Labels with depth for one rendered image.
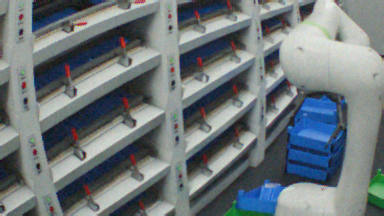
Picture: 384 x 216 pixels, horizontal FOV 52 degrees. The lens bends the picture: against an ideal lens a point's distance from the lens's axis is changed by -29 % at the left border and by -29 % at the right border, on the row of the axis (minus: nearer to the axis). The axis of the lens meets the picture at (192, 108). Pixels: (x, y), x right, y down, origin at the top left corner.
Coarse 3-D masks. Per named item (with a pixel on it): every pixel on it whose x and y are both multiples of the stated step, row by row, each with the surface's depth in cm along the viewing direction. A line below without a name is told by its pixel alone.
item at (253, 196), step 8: (240, 192) 190; (248, 192) 198; (256, 192) 207; (280, 192) 212; (240, 200) 189; (248, 200) 188; (256, 200) 186; (264, 200) 184; (272, 200) 204; (240, 208) 189; (248, 208) 187; (256, 208) 186; (264, 208) 184; (272, 208) 182
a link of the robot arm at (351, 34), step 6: (348, 24) 123; (354, 24) 124; (342, 30) 123; (348, 30) 122; (354, 30) 122; (360, 30) 123; (342, 36) 124; (348, 36) 123; (354, 36) 122; (360, 36) 122; (366, 36) 123; (342, 42) 125; (348, 42) 123; (354, 42) 122; (360, 42) 121; (366, 42) 122
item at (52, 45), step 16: (64, 0) 136; (144, 0) 154; (96, 16) 135; (112, 16) 137; (128, 16) 144; (64, 32) 122; (80, 32) 125; (96, 32) 133; (32, 48) 107; (48, 48) 114; (64, 48) 122
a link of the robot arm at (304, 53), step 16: (304, 32) 92; (320, 32) 95; (288, 48) 91; (304, 48) 88; (320, 48) 87; (288, 64) 91; (304, 64) 88; (320, 64) 87; (288, 80) 95; (304, 80) 90; (320, 80) 89
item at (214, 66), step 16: (208, 48) 213; (224, 48) 217; (240, 48) 225; (256, 48) 223; (192, 64) 198; (208, 64) 203; (224, 64) 208; (240, 64) 212; (192, 80) 190; (208, 80) 192; (224, 80) 204; (192, 96) 183
